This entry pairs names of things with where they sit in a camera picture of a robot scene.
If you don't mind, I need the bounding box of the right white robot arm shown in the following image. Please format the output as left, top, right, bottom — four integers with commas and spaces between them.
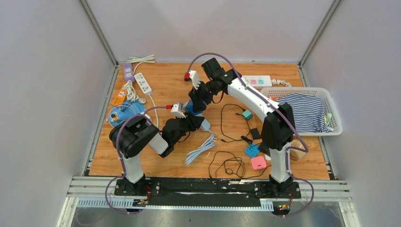
184, 58, 296, 198

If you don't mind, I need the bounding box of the white power strip with cord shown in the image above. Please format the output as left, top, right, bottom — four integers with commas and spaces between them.
134, 73, 153, 96

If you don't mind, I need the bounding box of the black mounting rail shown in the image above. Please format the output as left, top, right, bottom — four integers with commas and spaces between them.
113, 177, 301, 208

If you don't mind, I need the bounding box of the black TP-Link charger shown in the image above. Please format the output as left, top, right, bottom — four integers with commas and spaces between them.
240, 128, 262, 145

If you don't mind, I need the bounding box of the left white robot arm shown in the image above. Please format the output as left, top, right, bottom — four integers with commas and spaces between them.
109, 114, 205, 195

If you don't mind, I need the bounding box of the purple power strip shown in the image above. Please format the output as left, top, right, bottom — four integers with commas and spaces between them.
122, 62, 135, 82

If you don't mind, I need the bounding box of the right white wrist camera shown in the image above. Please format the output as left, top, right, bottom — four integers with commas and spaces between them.
189, 70, 202, 90

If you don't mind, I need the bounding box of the light blue cable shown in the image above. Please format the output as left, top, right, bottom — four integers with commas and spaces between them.
184, 133, 217, 166

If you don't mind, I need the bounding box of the small blue charger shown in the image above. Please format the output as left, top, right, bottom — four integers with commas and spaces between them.
244, 143, 260, 158

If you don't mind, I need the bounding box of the white plastic basket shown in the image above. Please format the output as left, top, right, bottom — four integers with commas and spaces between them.
261, 87, 343, 137

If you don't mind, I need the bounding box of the dark blue cube adapter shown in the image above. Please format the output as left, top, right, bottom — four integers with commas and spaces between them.
183, 100, 203, 116

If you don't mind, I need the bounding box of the light blue power strip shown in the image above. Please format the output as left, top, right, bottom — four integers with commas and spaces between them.
200, 119, 211, 131

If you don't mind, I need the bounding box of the white power strip blue USB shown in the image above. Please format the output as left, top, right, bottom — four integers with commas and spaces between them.
242, 75, 292, 89

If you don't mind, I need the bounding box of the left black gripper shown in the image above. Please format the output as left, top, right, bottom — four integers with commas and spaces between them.
171, 112, 205, 145

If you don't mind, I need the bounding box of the pink square charger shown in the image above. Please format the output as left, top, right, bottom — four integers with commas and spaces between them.
251, 156, 267, 170

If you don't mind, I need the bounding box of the striped blue white cloth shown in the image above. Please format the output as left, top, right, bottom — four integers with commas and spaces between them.
276, 93, 333, 133

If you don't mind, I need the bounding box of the orange power strip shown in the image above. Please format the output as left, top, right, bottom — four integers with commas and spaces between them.
112, 88, 127, 106

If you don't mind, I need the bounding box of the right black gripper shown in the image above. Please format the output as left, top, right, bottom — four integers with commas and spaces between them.
188, 79, 218, 113

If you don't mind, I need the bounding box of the wooden cube adapter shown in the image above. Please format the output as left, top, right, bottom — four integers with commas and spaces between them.
289, 140, 306, 160

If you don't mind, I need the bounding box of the black charger with cable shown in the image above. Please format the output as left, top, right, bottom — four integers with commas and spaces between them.
207, 151, 271, 179

